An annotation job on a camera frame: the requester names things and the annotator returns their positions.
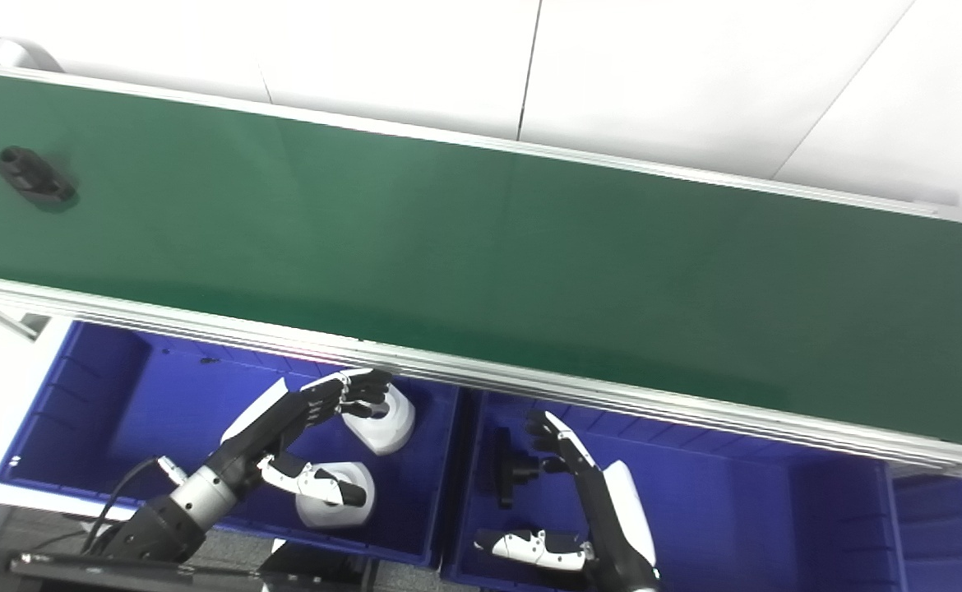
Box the black T-shaped part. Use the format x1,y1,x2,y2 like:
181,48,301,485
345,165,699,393
491,428,541,509

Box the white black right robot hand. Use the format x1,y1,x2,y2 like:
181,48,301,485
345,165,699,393
473,409,661,592

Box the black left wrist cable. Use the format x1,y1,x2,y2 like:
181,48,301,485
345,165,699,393
82,456,178,553

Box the black robot torso plate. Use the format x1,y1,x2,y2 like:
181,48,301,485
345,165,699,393
0,547,367,592

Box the grey conveyor end housing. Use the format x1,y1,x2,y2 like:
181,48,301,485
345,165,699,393
0,31,62,75

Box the blue bin with white parts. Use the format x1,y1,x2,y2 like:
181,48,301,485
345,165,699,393
0,319,461,568

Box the black oval flange part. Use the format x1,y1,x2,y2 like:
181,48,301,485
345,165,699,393
0,146,79,206

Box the green conveyor belt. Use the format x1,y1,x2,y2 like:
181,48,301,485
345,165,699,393
0,58,962,482
0,70,962,451

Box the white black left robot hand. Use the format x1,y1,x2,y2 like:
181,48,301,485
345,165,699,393
216,368,395,508

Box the aluminium conveyor leg bracket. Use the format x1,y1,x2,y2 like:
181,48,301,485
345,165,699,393
0,300,50,342

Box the white round dome part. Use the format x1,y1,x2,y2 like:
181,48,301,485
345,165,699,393
341,382,416,456
294,462,377,529

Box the blue bin with black part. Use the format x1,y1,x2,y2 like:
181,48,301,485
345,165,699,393
440,388,909,592

